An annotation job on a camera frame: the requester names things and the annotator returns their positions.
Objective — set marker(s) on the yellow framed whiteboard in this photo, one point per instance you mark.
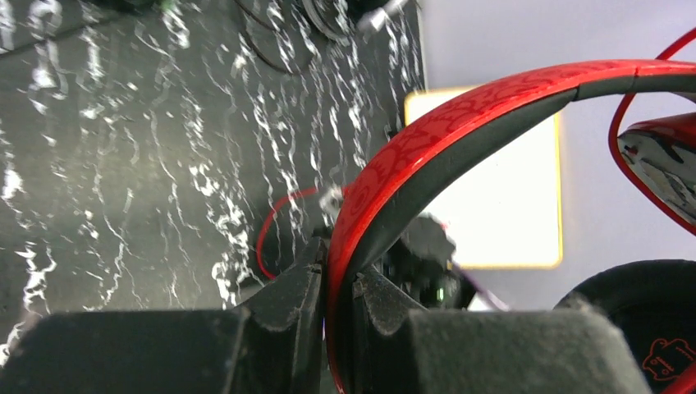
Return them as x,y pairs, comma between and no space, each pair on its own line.
505,213

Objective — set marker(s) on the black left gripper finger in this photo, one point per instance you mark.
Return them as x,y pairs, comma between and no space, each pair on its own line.
271,343

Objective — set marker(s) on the red headphones with cable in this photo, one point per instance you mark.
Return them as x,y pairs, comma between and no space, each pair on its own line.
428,155

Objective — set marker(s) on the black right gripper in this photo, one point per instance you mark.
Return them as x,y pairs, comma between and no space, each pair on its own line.
402,348

